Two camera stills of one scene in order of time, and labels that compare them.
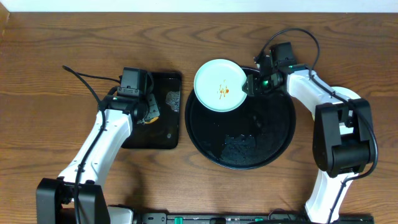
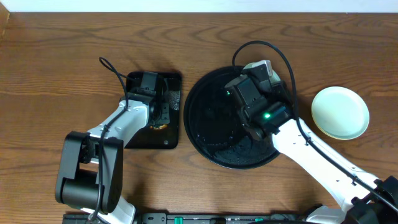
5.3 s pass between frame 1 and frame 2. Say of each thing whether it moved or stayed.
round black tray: stayed
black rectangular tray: stayed
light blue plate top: moved
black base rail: stayed
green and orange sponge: moved
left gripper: moved
